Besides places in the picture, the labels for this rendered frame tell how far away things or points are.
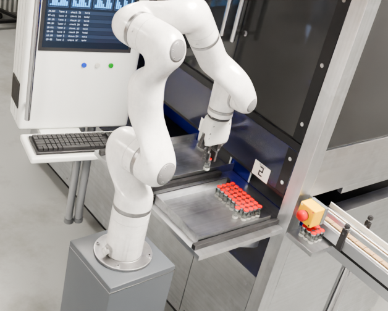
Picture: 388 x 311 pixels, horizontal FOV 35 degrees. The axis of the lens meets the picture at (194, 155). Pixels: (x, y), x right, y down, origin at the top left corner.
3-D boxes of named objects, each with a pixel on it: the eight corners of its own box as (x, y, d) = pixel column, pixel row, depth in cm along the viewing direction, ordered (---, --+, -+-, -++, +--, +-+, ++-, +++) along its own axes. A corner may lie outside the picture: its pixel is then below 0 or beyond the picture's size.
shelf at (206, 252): (188, 137, 277) (188, 134, 276) (296, 228, 233) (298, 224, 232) (94, 154, 247) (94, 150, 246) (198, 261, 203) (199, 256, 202)
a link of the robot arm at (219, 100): (241, 111, 200) (220, 99, 205) (251, 74, 193) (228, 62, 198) (224, 116, 194) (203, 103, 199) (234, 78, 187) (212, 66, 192)
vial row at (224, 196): (217, 194, 237) (220, 184, 235) (247, 220, 226) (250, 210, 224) (212, 195, 236) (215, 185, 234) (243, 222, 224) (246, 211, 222)
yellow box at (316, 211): (308, 212, 225) (314, 196, 221) (322, 224, 220) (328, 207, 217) (294, 217, 220) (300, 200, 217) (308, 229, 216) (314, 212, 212)
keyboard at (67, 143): (117, 134, 277) (118, 129, 276) (128, 150, 267) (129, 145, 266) (28, 137, 258) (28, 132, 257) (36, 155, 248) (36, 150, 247)
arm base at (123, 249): (113, 279, 187) (123, 231, 178) (82, 242, 199) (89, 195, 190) (163, 262, 199) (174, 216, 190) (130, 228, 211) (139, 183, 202)
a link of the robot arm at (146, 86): (144, 157, 191) (181, 183, 183) (114, 172, 184) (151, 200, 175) (154, 5, 162) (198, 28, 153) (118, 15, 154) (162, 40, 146)
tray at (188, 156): (195, 139, 273) (196, 132, 271) (232, 170, 256) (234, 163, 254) (130, 151, 252) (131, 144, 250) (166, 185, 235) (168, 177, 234)
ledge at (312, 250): (311, 227, 235) (312, 223, 234) (336, 247, 227) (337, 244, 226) (285, 236, 226) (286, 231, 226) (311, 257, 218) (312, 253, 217)
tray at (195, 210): (224, 185, 244) (226, 178, 242) (268, 223, 228) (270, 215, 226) (154, 202, 224) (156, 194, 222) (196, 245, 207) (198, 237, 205)
